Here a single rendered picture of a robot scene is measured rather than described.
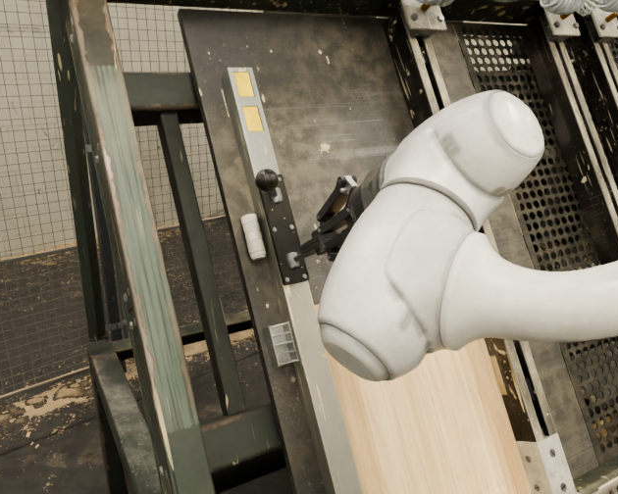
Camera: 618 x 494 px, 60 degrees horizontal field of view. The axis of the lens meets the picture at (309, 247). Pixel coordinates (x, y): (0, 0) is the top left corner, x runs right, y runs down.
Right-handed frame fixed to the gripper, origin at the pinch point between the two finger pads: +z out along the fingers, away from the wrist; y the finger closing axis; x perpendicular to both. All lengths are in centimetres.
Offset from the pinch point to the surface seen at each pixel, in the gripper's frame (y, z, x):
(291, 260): 0.1, 10.5, 0.1
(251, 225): -7.7, 13.5, -4.4
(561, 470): 51, 9, 44
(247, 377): 28, 233, 61
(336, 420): 28.3, 12.4, 1.7
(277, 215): -8.5, 11.4, 0.0
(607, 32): -44, 5, 106
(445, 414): 34.4, 14.8, 25.7
